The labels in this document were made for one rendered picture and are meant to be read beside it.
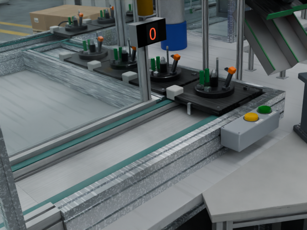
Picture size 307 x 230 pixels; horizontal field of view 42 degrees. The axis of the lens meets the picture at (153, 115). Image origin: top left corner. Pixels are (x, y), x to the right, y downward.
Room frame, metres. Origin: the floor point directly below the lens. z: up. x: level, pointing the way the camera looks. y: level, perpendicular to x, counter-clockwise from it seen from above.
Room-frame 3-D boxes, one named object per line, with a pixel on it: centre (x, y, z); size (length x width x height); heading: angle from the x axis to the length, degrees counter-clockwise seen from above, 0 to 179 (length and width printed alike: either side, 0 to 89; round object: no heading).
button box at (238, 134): (1.08, -0.30, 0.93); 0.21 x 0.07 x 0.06; 131
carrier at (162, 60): (1.49, -0.05, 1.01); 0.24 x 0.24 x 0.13; 41
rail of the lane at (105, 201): (1.00, -0.11, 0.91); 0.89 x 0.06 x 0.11; 131
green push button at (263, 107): (1.13, -0.35, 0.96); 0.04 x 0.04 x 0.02
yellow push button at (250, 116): (1.08, -0.30, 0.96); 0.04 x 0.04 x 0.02
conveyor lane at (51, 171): (1.12, 0.02, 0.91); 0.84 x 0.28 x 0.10; 131
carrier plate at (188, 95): (1.30, -0.22, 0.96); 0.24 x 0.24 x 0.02; 41
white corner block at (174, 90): (1.31, -0.08, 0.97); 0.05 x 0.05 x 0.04; 41
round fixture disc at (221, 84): (1.30, -0.22, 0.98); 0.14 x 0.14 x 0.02
